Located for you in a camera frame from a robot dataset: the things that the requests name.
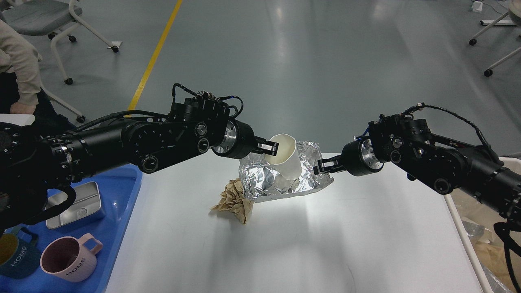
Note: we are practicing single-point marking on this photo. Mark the white paper cup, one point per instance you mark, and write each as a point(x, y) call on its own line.
point(286, 161)

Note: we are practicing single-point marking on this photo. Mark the white side table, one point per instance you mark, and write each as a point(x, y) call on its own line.
point(18, 119)

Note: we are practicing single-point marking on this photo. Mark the grey office chair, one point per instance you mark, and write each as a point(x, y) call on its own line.
point(53, 18)

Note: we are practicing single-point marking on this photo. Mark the aluminium foil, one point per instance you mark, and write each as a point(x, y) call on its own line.
point(263, 183)

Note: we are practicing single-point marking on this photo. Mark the beige waste bin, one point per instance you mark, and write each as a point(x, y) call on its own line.
point(477, 221)

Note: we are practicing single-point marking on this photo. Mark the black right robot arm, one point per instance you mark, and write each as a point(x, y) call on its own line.
point(443, 164)

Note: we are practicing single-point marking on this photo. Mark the person in beige sweater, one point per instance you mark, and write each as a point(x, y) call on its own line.
point(17, 77)

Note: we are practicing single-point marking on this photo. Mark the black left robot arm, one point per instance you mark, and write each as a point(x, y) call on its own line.
point(37, 173)

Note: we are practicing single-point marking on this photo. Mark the dark blue mug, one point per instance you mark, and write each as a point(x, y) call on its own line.
point(19, 255)

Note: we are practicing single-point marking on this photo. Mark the metal rectangular tin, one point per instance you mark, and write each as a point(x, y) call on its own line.
point(86, 209)

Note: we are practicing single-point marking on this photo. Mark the person's hand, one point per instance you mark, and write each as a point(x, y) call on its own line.
point(20, 108)

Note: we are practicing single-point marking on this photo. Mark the blue plastic tray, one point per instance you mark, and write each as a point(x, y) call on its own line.
point(119, 189)

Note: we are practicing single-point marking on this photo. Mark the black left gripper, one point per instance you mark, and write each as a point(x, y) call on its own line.
point(239, 140)

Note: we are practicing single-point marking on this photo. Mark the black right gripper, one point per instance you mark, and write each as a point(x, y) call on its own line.
point(357, 157)

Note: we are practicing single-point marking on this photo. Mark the pink mug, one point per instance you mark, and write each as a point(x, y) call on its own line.
point(71, 259)

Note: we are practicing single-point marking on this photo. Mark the brown paper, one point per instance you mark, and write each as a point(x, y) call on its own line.
point(232, 199)

